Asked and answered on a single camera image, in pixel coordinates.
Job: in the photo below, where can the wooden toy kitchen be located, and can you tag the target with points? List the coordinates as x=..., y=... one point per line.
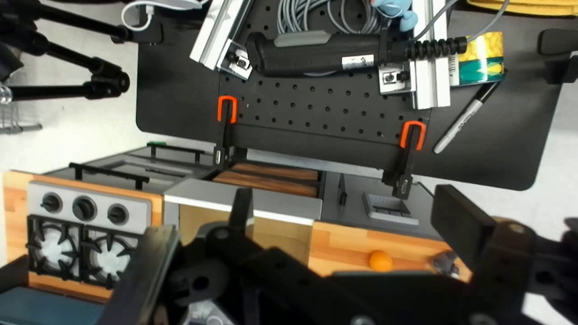
x=352, y=246

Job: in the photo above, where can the stove knob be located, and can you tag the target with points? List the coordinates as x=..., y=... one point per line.
x=118, y=214
x=51, y=203
x=84, y=208

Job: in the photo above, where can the orange plushie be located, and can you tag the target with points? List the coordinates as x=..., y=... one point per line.
x=380, y=261

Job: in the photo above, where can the yellow object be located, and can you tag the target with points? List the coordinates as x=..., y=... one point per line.
x=524, y=5

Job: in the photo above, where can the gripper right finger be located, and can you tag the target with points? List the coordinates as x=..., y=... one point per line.
x=501, y=246

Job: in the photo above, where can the orange and black clamp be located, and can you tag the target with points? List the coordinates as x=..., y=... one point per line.
x=226, y=124
x=408, y=158

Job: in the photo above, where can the grey and black marker pen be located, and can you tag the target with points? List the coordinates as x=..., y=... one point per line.
x=465, y=118

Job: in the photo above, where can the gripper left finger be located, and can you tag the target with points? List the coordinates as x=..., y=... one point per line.
x=235, y=275

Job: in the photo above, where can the yellow and green packet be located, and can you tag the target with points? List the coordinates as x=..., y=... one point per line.
x=483, y=58

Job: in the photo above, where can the black power brick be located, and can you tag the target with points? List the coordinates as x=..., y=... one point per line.
x=325, y=56

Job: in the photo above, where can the grey plush toy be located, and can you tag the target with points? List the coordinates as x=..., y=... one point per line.
x=445, y=264

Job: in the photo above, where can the silver aluminium rail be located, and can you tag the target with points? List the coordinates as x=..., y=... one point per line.
x=221, y=34
x=431, y=72

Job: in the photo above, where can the toy stove burner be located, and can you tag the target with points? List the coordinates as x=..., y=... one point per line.
x=53, y=250
x=106, y=259

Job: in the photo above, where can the blue plush toy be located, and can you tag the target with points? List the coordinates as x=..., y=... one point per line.
x=399, y=11

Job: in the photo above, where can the grey toy sink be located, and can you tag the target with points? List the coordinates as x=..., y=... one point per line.
x=212, y=198

